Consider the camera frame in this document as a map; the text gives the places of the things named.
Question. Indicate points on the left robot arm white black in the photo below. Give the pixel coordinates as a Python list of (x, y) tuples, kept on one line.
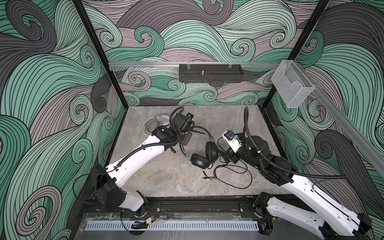
[(108, 183)]

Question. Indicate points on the black perforated wall tray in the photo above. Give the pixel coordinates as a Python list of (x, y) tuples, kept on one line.
[(214, 74)]

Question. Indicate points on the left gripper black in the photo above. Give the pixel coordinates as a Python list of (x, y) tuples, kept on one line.
[(185, 141)]

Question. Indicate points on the white headphones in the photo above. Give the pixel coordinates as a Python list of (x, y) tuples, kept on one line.
[(152, 123)]

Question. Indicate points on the black frame post left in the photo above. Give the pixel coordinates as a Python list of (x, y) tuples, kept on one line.
[(95, 41)]

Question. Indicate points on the black frame post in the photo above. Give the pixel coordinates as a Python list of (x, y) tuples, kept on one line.
[(95, 41), (320, 7)]

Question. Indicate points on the aluminium wall rail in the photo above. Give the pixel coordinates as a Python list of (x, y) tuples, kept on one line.
[(329, 94), (153, 64)]

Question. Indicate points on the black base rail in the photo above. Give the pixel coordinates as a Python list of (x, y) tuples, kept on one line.
[(163, 206)]

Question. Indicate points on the white slotted cable duct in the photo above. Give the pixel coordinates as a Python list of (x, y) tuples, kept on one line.
[(175, 226)]

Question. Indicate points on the aluminium wall rail back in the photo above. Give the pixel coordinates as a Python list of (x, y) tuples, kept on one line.
[(153, 64)]

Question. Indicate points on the clear plastic wall bin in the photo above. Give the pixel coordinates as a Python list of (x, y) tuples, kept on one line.
[(292, 83)]

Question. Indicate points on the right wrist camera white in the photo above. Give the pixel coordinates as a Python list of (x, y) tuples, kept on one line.
[(233, 140)]

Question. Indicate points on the aluminium wall rail right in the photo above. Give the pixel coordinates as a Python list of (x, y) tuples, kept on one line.
[(329, 94)]

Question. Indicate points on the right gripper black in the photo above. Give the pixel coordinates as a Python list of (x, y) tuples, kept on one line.
[(226, 154)]

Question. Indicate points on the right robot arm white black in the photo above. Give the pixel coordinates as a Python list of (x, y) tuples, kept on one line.
[(327, 219)]

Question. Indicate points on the black frame post right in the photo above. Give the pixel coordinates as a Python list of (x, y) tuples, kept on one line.
[(320, 7)]

